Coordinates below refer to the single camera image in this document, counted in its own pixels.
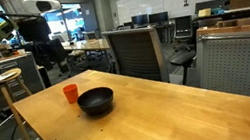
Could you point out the grey drawer cabinet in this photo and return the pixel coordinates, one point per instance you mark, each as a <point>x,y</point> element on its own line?
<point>24,67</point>

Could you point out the grey mesh office chair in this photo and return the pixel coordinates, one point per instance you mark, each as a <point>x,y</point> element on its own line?
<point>138,53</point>

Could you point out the black computer monitor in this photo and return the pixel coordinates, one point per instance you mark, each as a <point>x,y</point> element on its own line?
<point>158,17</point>
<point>140,20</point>

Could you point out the left black computer monitor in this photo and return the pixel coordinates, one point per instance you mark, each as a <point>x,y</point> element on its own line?
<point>140,20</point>

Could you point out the right black computer monitor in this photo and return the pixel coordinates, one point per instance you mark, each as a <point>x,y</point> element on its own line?
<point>158,17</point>

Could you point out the black office chair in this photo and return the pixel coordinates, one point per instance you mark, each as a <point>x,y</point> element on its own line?
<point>185,53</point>

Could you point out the long light wooden desk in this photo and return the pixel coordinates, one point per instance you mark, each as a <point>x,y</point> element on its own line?
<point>89,45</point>

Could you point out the orange plastic cup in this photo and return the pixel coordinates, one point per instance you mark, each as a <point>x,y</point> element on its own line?
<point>71,93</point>

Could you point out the black bowl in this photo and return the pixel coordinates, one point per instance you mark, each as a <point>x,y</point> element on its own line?
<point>96,101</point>

